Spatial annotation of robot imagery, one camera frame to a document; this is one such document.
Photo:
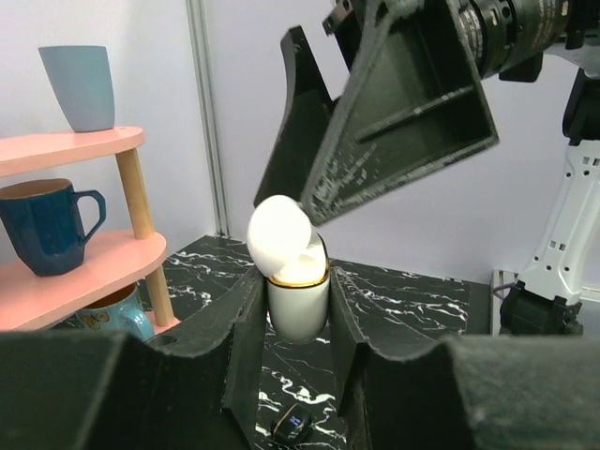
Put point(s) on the dark blue mug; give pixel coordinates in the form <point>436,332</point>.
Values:
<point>44,224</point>

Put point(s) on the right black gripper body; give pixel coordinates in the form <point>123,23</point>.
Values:
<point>350,22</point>

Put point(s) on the pink three-tier wooden shelf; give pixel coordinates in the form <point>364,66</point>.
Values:
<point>112,260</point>

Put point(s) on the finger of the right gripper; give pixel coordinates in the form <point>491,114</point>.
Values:
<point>294,164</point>
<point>413,105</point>

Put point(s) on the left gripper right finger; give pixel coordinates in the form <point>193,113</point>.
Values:
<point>459,392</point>

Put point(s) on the right blue plastic tumbler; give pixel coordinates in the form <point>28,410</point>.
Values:
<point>81,80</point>

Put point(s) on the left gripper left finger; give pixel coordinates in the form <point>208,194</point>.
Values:
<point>194,386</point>

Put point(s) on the light blue butterfly mug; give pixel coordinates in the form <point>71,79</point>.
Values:
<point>119,311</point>

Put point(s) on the white earbud case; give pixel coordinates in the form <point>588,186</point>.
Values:
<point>293,258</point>

